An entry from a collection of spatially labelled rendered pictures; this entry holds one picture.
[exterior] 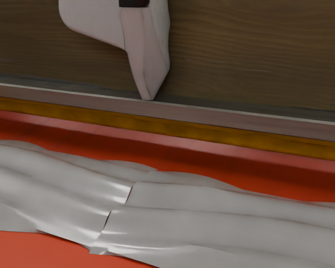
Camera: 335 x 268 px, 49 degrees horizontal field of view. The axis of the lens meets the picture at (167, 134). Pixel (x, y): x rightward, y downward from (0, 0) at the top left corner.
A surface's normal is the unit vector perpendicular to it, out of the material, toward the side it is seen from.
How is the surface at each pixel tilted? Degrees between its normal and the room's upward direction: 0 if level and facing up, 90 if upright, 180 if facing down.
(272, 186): 0
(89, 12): 82
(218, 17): 90
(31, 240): 0
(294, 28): 90
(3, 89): 90
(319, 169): 0
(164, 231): 27
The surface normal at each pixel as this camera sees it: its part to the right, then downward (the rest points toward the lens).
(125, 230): -0.09, -0.66
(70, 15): -0.40, 0.30
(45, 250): -0.05, -0.89
